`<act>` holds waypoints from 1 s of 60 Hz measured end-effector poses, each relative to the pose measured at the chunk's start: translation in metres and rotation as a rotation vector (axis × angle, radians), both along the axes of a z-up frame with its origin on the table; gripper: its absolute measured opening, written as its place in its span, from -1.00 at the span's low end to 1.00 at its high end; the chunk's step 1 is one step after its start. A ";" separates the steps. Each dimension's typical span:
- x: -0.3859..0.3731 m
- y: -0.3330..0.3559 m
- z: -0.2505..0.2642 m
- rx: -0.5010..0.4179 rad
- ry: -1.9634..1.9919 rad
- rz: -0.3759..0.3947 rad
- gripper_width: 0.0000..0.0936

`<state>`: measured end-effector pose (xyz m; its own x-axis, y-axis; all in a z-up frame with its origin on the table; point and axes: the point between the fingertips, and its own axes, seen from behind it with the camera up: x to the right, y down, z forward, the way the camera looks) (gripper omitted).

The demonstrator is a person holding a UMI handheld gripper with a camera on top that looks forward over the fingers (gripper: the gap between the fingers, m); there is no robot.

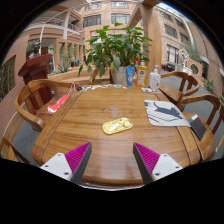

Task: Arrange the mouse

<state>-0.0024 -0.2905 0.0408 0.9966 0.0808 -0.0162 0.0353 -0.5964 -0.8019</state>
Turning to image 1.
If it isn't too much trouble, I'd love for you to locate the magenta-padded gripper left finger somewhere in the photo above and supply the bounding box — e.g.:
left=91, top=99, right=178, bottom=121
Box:
left=39, top=141, right=93, bottom=185

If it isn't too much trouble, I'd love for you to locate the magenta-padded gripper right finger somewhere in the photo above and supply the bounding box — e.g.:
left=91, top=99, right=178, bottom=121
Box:
left=132, top=142, right=184, bottom=185

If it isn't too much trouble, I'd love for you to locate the yellow computer mouse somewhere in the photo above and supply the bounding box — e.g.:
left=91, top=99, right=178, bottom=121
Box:
left=102, top=116, right=134, bottom=136

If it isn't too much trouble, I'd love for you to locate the white mouse pad dark print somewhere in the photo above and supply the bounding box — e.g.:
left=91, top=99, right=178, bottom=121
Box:
left=143, top=99, right=192, bottom=128

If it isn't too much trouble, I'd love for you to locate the dark grey flat box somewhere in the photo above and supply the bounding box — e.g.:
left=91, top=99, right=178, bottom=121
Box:
left=188, top=114, right=208, bottom=141

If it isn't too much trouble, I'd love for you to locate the wooden chair corner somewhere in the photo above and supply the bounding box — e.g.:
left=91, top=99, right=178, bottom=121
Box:
left=0, top=136, right=31, bottom=164

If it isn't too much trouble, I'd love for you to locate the red and white package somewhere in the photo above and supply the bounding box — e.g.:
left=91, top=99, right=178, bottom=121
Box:
left=47, top=93, right=72, bottom=116

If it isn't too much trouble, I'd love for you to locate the empty wooden armchair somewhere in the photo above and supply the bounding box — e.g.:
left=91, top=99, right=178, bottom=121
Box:
left=158, top=70, right=201, bottom=104

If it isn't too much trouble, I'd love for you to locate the wooden armchair holding grey box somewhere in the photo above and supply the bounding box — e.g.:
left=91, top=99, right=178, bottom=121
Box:
left=176, top=93, right=224, bottom=163

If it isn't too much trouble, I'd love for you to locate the wooden armchair holding red package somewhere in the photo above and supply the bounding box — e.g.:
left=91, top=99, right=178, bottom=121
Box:
left=14, top=78, right=81, bottom=133

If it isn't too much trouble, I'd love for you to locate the white pump dispenser bottle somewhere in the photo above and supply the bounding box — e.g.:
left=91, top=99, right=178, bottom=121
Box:
left=148, top=64, right=162, bottom=92

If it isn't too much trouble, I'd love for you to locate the long wooden planter box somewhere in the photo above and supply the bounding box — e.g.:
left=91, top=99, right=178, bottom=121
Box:
left=48, top=66, right=111, bottom=85

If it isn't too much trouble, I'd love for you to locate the yellow flowering potted plant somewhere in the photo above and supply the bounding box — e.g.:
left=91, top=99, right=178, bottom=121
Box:
left=206, top=78, right=216, bottom=94

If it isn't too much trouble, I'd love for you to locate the yellow dish soap bottle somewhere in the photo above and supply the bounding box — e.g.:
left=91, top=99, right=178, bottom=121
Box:
left=136, top=59, right=149, bottom=89

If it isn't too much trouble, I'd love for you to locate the blue squeeze tube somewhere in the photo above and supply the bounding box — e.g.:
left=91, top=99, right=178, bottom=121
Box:
left=125, top=65, right=136, bottom=88

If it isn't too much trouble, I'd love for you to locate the dark red wooden lectern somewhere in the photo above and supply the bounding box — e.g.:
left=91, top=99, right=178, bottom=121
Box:
left=17, top=53, right=53, bottom=86

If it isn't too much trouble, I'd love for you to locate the dark bust statue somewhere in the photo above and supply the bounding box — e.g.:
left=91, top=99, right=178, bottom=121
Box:
left=28, top=40, right=42, bottom=60

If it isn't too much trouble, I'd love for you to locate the green potted plant white pot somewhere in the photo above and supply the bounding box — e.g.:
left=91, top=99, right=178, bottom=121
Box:
left=78, top=22, right=154, bottom=86

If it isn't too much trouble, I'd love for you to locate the white sculpture on pedestal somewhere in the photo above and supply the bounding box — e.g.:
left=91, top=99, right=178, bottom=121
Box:
left=174, top=48, right=194, bottom=76

